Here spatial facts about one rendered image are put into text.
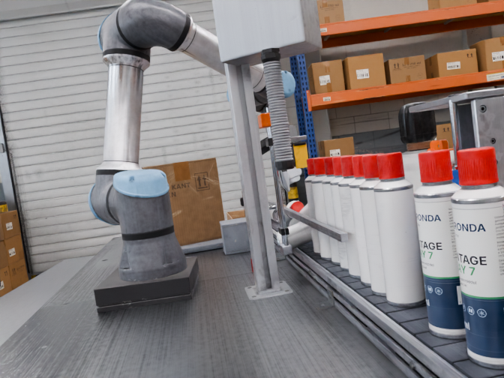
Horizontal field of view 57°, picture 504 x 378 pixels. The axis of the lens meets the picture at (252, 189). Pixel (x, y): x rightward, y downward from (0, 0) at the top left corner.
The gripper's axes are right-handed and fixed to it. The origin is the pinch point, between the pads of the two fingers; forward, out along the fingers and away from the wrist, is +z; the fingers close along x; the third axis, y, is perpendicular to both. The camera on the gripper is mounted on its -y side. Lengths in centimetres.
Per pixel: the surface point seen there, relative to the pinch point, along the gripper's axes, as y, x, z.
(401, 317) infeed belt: -3, -60, 49
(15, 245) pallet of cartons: -208, 331, -139
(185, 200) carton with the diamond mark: -29.0, 18.9, -9.7
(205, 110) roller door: 0, 305, -254
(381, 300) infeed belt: -2, -53, 45
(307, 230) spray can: -2.3, -22.0, 21.9
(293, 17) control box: -5, -62, -2
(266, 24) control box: -9, -59, -3
